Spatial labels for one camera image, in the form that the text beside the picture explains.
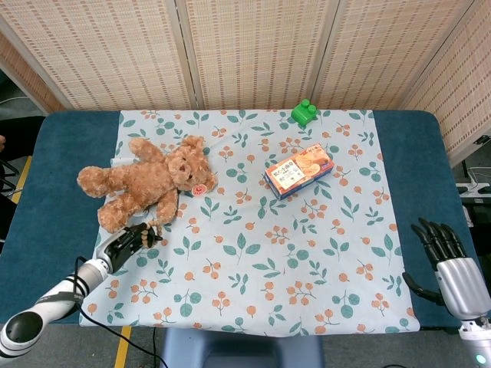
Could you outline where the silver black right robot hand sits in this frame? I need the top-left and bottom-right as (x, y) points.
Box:
(401, 217), (488, 320)

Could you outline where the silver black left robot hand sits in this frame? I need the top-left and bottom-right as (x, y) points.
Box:
(94, 222), (164, 275)

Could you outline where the brown plush teddy bear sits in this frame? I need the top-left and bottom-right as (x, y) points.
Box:
(76, 134), (219, 235)

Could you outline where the floral leaf print tablecloth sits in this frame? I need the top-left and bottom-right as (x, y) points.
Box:
(78, 109), (421, 335)

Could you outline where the blue grey robot torso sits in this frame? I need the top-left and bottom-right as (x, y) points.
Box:
(160, 327), (325, 368)

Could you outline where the bystander person in black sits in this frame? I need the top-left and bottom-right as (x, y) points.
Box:
(0, 117), (46, 162)

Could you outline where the orange blue biscuit box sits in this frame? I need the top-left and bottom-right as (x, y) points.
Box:
(263, 143), (335, 201)

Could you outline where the green plastic toy block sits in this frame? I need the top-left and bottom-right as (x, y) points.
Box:
(290, 98), (321, 127)

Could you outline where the woven bamboo folding screen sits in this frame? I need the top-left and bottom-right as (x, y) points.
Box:
(0, 0), (491, 168)

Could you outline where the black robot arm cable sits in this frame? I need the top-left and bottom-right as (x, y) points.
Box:
(72, 255), (166, 368)

